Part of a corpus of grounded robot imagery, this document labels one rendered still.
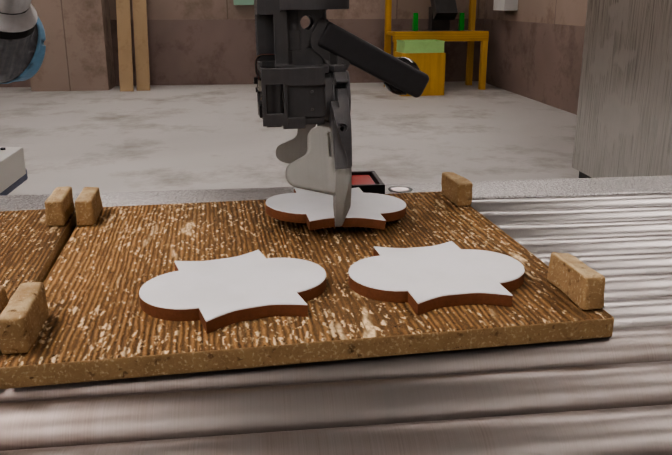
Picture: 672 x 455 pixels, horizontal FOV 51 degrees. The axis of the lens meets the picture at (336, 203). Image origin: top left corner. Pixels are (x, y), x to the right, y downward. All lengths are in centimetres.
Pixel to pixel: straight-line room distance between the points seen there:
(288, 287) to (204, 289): 6
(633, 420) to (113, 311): 35
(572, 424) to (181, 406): 23
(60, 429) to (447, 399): 23
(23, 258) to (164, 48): 974
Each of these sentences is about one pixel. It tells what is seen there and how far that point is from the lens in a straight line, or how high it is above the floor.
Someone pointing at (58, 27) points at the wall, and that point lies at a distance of 1007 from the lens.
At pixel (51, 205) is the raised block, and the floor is 96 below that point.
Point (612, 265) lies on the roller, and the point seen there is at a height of 92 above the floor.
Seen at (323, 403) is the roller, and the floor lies 92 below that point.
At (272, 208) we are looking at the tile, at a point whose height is 96.
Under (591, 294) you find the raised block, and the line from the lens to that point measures 54.
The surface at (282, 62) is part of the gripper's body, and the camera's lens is 66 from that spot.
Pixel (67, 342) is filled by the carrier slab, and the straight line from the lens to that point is 50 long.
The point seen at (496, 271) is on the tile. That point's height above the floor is 95.
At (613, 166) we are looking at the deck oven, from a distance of 435.
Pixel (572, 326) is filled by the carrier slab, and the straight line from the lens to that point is 52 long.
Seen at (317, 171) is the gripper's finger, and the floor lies 100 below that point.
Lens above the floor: 115
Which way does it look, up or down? 16 degrees down
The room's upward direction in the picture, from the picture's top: straight up
